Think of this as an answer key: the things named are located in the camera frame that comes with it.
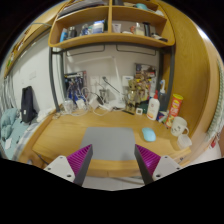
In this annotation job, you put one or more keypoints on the white mug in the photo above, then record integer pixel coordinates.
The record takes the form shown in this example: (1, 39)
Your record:
(179, 126)

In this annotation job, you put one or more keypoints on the white power strip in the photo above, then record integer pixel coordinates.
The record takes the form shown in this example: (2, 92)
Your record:
(106, 107)

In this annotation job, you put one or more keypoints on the white lotion bottle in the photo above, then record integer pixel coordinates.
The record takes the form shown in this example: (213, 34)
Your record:
(153, 107)

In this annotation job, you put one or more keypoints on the light blue computer mouse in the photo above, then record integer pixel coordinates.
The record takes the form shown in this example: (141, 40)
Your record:
(149, 134)

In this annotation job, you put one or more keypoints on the grey mouse pad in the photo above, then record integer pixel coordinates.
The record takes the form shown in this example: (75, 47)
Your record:
(110, 143)

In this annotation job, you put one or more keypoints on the red yellow chips can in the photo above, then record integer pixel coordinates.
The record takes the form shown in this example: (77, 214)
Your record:
(174, 109)

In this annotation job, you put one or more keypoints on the small white clock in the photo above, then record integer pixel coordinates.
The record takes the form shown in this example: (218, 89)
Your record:
(139, 111)

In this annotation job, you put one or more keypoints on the blue spray bottle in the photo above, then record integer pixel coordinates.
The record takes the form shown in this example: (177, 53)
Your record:
(162, 94)

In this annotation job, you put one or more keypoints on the wooden wall shelf unit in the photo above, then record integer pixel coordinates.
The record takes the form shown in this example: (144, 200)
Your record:
(83, 22)

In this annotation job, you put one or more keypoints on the wooden robot figure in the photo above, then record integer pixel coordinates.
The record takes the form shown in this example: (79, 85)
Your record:
(134, 95)

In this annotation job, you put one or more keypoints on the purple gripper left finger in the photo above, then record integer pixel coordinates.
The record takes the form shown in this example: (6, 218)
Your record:
(73, 167)

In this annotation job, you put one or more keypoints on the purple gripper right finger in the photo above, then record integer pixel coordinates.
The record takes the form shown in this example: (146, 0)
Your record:
(152, 166)

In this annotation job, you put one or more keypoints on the clear plastic container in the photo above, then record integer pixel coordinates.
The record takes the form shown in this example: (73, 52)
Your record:
(184, 141)

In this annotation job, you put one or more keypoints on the bed with teal bedding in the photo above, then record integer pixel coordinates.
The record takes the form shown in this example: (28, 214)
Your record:
(13, 133)

